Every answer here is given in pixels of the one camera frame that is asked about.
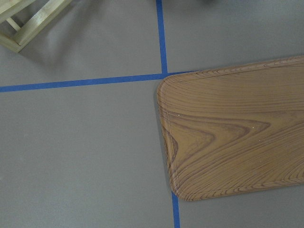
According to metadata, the wooden cutting board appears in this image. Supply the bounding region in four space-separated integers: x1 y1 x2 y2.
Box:
157 56 304 201

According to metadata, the wooden cup rack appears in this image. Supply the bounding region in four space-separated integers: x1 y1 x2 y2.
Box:
0 0 71 53

